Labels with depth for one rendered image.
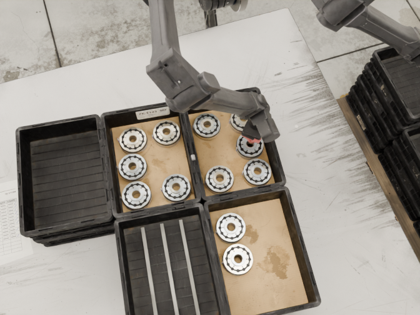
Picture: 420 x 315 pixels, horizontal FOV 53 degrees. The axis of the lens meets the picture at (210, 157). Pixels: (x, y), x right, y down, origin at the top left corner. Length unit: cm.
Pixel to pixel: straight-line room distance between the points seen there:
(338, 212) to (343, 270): 22
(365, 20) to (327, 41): 195
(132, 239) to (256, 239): 43
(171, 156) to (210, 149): 15
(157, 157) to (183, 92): 70
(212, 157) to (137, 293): 55
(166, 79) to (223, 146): 74
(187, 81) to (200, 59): 105
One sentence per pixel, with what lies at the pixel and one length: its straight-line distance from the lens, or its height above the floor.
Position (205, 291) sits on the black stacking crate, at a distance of 147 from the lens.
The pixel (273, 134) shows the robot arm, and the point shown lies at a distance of 129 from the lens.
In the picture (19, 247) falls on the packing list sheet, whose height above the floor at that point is 70.
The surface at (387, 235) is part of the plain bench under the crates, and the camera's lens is 179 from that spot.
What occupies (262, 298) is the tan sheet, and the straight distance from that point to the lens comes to 149.
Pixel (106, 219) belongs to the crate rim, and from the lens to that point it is 144.
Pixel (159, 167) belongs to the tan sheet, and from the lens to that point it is 157.
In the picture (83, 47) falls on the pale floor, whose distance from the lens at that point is 295.
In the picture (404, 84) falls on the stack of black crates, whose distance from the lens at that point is 237.
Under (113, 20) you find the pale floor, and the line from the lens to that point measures 304.
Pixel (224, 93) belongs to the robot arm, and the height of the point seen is 139.
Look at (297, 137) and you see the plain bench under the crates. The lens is 181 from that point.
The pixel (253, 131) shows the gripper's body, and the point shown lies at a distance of 141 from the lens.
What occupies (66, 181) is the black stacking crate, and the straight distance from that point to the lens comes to 162.
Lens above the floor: 230
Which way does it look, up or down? 68 degrees down
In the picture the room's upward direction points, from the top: 4 degrees clockwise
